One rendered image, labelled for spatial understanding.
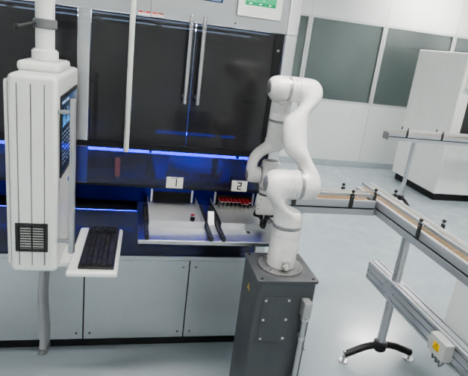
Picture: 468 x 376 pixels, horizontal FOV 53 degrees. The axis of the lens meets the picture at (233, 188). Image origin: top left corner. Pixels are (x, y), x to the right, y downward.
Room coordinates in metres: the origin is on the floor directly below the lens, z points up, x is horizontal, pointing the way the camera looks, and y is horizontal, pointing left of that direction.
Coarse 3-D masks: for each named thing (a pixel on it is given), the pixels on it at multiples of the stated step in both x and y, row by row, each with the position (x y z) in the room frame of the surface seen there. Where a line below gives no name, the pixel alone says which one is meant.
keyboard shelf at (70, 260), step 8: (80, 232) 1.99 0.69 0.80; (120, 232) 2.05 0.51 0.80; (80, 240) 1.90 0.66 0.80; (120, 240) 1.96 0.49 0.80; (80, 248) 1.83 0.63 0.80; (120, 248) 1.89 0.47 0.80; (64, 256) 1.75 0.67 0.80; (72, 256) 1.75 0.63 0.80; (80, 256) 1.76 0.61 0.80; (64, 264) 1.70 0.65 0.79; (72, 264) 1.68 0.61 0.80; (72, 272) 1.62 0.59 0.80; (80, 272) 1.63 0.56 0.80; (88, 272) 1.64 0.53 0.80; (96, 272) 1.64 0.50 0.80; (104, 272) 1.65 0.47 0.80; (112, 272) 1.66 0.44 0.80
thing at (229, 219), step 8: (216, 208) 2.33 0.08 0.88; (216, 216) 2.17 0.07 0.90; (224, 216) 2.23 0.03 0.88; (232, 216) 2.24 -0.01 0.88; (240, 216) 2.26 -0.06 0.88; (248, 216) 2.27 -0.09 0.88; (224, 224) 2.06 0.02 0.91; (232, 224) 2.07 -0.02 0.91; (240, 224) 2.08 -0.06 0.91; (248, 224) 2.09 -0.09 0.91; (256, 224) 2.10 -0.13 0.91
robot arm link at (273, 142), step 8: (272, 120) 2.05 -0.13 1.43; (272, 128) 2.05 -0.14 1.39; (280, 128) 2.04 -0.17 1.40; (272, 136) 2.05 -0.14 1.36; (280, 136) 2.05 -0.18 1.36; (264, 144) 2.07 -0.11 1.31; (272, 144) 2.05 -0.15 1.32; (280, 144) 2.05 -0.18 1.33; (256, 152) 2.05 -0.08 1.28; (264, 152) 2.04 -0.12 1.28; (248, 160) 2.07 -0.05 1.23; (256, 160) 2.03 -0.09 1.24; (248, 168) 2.05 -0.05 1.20; (256, 168) 2.05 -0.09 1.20; (248, 176) 2.05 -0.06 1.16; (256, 176) 2.04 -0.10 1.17
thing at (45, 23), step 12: (36, 0) 1.80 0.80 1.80; (48, 0) 1.81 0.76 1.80; (36, 12) 1.80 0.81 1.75; (48, 12) 1.81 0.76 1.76; (24, 24) 1.75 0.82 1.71; (36, 24) 1.79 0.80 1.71; (48, 24) 1.80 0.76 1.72; (36, 36) 1.81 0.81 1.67; (48, 36) 1.81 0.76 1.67; (36, 48) 1.79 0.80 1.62; (48, 48) 1.81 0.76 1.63; (48, 60) 1.79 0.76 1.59
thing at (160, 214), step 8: (152, 208) 2.21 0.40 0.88; (160, 208) 2.23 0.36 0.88; (168, 208) 2.24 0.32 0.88; (176, 208) 2.26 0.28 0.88; (184, 208) 2.27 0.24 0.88; (192, 208) 2.29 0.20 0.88; (152, 216) 2.10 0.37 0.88; (160, 216) 2.12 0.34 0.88; (168, 216) 2.13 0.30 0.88; (176, 216) 2.14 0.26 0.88; (184, 216) 2.16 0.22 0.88; (200, 216) 2.15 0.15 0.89; (152, 224) 1.98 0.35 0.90; (160, 224) 1.99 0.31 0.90; (168, 224) 2.00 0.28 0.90; (176, 224) 2.01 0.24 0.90; (184, 224) 2.01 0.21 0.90; (192, 224) 2.02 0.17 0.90; (200, 224) 2.03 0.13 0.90
